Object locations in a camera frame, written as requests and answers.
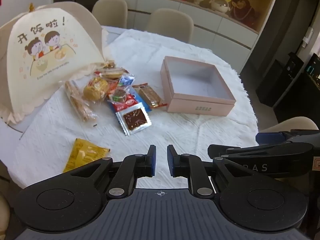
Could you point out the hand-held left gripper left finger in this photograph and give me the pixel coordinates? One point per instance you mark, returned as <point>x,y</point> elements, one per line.
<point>151,162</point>

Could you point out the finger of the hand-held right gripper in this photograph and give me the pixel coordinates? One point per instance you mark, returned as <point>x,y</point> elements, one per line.
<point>271,138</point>
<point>250,151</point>

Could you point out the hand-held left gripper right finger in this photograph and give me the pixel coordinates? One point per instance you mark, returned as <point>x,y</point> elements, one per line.
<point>171,162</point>

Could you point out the pink cardboard box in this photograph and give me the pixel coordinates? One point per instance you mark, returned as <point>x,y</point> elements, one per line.
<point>200,105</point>

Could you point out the white textured tablecloth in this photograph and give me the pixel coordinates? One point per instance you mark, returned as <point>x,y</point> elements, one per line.
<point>180,135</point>

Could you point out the silver packet with brown square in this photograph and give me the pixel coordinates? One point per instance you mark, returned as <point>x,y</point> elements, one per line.
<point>133,118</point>

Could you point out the black appliance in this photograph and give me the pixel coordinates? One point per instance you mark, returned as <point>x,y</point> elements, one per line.
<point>287,80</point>

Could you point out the orange wafer packet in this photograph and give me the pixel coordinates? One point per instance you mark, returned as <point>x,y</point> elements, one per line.
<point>150,96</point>

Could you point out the yellow snack packet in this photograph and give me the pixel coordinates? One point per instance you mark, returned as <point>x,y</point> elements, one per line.
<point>82,155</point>

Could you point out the small blue white packet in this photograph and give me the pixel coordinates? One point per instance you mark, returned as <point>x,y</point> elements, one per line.
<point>126,80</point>

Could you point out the long clear biscuit packet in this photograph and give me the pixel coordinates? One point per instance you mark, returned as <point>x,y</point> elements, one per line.
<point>80,107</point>

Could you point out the yellow cake in clear wrapper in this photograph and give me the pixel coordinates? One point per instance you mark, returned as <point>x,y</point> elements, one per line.
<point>93,91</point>

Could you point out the white door lock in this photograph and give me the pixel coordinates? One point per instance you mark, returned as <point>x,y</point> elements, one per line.
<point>308,37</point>

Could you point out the small brown snack packet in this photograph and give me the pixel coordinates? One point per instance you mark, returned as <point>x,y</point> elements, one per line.
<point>109,63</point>

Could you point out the white sideboard cabinet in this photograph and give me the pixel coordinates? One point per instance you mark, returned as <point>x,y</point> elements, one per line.
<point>215,27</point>

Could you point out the brown plush toy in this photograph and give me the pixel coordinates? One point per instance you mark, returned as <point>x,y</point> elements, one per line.
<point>241,8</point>

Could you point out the cartoon print food cover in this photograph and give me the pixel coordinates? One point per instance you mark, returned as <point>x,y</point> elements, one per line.
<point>45,62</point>

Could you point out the wooden wall shelf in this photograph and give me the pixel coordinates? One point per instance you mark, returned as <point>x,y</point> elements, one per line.
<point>265,7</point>

